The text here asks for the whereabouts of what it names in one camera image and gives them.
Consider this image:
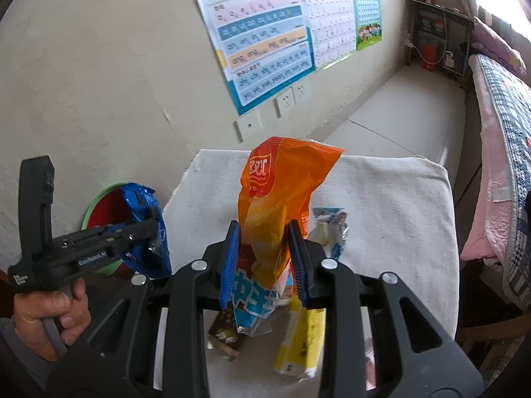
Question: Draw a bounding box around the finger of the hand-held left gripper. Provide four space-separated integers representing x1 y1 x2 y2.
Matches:
88 217 161 239
103 231 162 260

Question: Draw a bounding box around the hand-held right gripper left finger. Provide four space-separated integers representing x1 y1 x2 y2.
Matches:
45 220 242 398

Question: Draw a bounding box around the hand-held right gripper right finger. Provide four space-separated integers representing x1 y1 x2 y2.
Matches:
288 220 485 398

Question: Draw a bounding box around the red bin with green rim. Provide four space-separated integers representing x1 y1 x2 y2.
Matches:
81 182 167 276

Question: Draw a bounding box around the blue snack bag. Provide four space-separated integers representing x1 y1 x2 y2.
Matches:
120 182 173 278

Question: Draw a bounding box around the white and blue wrapper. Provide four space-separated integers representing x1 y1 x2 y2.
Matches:
309 206 349 260

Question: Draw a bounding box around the dark brown packet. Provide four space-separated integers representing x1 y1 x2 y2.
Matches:
207 309 247 359

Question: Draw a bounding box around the yellow box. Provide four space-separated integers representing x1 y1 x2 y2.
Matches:
274 296 326 378

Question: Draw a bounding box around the orange snack bag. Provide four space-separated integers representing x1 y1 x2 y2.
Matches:
232 137 345 336

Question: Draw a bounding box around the person's left forearm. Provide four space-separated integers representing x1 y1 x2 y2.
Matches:
0 317 50 386

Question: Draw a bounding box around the person's left hand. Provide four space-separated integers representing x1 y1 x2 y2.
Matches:
12 278 92 361

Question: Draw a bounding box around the white towel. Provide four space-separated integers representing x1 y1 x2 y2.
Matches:
153 149 460 398

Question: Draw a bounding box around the wooden chair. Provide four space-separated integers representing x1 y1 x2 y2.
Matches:
456 319 527 384

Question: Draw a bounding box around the pink bed sheet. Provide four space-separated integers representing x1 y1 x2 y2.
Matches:
460 56 519 264

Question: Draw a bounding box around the red container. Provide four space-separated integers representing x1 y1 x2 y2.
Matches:
420 45 439 70

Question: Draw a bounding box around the plaid quilt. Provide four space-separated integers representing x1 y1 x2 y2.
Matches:
473 54 531 311

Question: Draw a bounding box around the dark metal shelf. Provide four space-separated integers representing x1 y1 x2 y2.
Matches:
404 0 476 88

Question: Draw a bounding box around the purple pillow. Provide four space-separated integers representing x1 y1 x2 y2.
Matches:
473 17 527 77

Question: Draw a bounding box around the white wall plate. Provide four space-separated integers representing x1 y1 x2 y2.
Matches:
233 110 263 142

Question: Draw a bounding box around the white wall socket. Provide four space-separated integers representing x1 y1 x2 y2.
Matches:
274 91 296 117
291 83 311 106

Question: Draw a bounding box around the blue letter wall poster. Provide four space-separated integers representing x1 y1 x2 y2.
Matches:
185 0 316 117

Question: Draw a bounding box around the white chart wall poster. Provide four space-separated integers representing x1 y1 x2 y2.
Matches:
299 0 359 71

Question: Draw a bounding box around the green chart wall poster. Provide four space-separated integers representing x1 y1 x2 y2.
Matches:
349 0 382 51

